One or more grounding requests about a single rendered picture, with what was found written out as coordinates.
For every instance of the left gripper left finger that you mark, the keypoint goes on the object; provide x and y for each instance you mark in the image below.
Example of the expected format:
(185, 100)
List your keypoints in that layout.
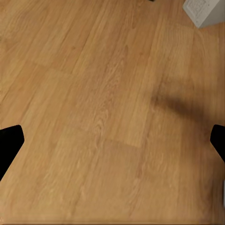
(11, 140)

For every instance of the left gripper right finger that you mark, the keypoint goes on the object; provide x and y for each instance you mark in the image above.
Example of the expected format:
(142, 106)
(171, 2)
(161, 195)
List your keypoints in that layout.
(218, 139)

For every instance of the desktop computer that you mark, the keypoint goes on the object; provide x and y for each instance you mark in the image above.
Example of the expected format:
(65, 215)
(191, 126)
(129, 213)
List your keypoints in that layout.
(204, 13)

